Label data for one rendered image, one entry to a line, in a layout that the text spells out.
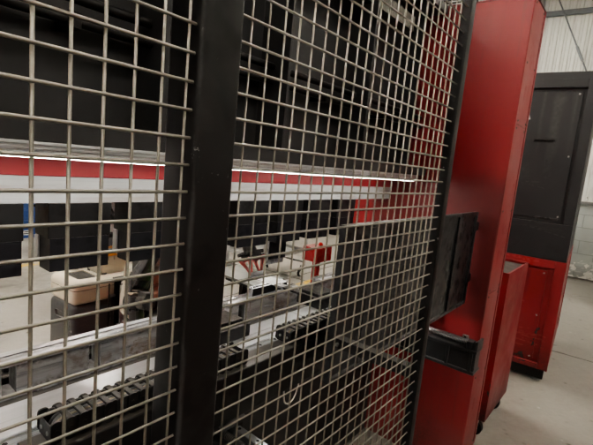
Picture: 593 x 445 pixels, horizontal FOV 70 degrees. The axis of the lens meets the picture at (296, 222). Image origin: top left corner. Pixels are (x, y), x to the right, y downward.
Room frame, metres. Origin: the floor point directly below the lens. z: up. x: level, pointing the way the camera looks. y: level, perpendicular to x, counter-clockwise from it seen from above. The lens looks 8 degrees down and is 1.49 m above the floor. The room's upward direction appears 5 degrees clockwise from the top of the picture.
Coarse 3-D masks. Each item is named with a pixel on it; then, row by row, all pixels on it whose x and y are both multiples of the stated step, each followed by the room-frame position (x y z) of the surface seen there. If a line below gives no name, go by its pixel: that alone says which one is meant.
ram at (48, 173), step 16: (0, 160) 0.89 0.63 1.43; (16, 160) 0.92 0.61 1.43; (48, 160) 0.96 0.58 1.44; (64, 160) 0.99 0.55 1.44; (0, 176) 0.89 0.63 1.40; (16, 176) 0.92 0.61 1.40; (48, 176) 0.97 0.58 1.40; (64, 176) 0.99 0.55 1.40; (80, 176) 1.02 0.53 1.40; (96, 176) 1.05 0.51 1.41; (112, 176) 1.08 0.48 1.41; (128, 176) 1.12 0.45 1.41; (144, 176) 1.15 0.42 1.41; (160, 176) 1.19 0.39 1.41; (288, 176) 1.62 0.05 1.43; (304, 176) 1.70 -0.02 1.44; (320, 176) 1.78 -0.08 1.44; (0, 192) 0.89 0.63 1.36; (16, 192) 0.92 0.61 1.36
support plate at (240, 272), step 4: (228, 268) 1.80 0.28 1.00; (232, 268) 1.81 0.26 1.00; (236, 268) 1.81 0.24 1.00; (240, 268) 1.82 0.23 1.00; (244, 268) 1.83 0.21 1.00; (252, 268) 1.84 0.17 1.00; (228, 272) 1.74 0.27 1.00; (236, 272) 1.76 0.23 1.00; (240, 272) 1.76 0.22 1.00; (244, 272) 1.77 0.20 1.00; (228, 276) 1.69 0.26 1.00; (236, 276) 1.69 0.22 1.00; (240, 276) 1.69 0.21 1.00; (244, 276) 1.70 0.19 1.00; (236, 280) 1.65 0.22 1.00; (252, 280) 1.66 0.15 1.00; (256, 280) 1.66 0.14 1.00; (252, 284) 1.60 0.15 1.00; (256, 284) 1.61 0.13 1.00
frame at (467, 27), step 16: (464, 0) 0.90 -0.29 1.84; (464, 16) 0.90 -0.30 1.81; (464, 32) 0.90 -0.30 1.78; (464, 48) 0.90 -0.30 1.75; (464, 64) 0.90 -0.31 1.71; (464, 80) 0.91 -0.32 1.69; (448, 112) 0.90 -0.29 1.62; (448, 128) 0.90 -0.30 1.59; (448, 144) 0.90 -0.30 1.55; (448, 160) 0.90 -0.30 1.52; (448, 176) 0.90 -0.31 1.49; (448, 192) 0.91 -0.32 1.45; (432, 224) 0.90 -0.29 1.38; (432, 256) 0.90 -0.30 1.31; (432, 272) 0.90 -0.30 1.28; (432, 288) 0.90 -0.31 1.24; (416, 336) 0.91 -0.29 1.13; (416, 352) 0.90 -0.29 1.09; (416, 368) 0.90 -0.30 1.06; (416, 384) 0.90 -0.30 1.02; (416, 400) 0.90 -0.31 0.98; (416, 416) 0.91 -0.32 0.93
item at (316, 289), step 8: (288, 288) 1.58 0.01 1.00; (304, 288) 1.50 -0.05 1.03; (312, 288) 1.51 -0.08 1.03; (320, 288) 1.52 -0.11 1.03; (304, 296) 1.47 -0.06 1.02; (312, 296) 1.46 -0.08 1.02; (328, 296) 1.47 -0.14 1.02; (304, 304) 1.47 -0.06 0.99; (312, 304) 1.44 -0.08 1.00; (328, 304) 1.46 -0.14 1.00
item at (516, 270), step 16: (512, 272) 2.30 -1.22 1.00; (512, 288) 2.36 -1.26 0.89; (512, 304) 2.42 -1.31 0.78; (496, 320) 2.27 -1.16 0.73; (512, 320) 2.48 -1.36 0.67; (496, 336) 2.26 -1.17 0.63; (512, 336) 2.55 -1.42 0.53; (496, 352) 2.26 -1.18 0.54; (512, 352) 2.62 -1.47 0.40; (496, 368) 2.31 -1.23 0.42; (496, 384) 2.37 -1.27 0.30; (496, 400) 2.43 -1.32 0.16; (480, 416) 2.27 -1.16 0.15; (480, 432) 2.29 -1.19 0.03
